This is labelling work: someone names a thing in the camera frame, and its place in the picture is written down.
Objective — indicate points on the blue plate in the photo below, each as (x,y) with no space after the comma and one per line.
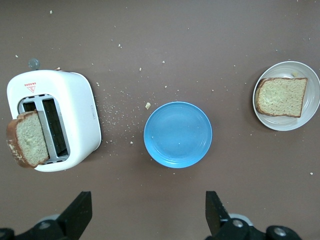
(177,135)

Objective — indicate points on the beige plate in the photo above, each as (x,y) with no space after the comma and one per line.
(282,125)

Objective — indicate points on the brown crust bread slice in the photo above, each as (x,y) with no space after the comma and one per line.
(27,140)
(282,97)

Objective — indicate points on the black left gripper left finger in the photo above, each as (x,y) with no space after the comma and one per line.
(77,217)

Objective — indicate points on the brown table cover sheet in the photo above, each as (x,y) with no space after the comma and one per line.
(150,37)

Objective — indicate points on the white toaster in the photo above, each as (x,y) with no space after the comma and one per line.
(75,100)

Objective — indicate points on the pale bread crumb chunk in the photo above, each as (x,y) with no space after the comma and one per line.
(147,105)

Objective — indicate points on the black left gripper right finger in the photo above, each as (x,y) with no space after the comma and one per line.
(215,217)

